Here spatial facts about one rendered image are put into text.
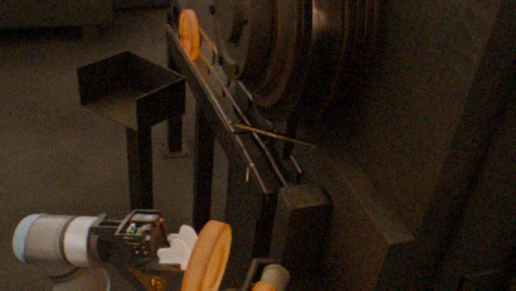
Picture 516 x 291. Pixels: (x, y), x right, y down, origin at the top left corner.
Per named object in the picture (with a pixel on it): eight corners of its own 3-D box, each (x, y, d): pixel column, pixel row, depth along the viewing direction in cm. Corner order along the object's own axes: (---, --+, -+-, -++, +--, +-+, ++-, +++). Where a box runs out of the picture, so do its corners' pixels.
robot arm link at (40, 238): (52, 236, 107) (26, 202, 100) (105, 239, 104) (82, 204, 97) (26, 274, 100) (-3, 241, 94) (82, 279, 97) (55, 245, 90)
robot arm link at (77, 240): (76, 276, 95) (103, 241, 103) (99, 278, 94) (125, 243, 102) (57, 238, 91) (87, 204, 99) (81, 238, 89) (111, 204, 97)
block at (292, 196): (306, 254, 135) (322, 180, 121) (318, 277, 129) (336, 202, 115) (265, 261, 131) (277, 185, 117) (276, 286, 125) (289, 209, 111)
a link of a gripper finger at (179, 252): (200, 246, 86) (149, 242, 88) (208, 273, 89) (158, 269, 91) (207, 233, 88) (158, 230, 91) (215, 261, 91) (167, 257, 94)
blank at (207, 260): (236, 209, 96) (218, 203, 96) (205, 258, 82) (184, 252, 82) (226, 276, 103) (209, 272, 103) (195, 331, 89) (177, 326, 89)
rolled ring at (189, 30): (187, 69, 208) (195, 69, 209) (193, 35, 193) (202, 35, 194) (177, 35, 216) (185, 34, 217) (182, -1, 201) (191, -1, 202)
